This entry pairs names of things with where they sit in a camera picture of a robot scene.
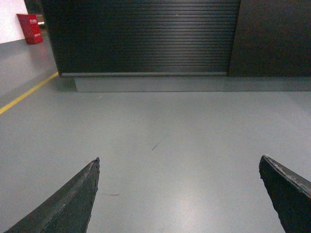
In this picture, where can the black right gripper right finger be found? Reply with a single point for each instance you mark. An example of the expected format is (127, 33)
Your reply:
(290, 194)

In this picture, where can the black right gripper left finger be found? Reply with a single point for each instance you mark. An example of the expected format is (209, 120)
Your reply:
(69, 209)

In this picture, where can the red fire equipment box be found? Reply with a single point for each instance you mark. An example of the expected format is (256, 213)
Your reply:
(30, 28)

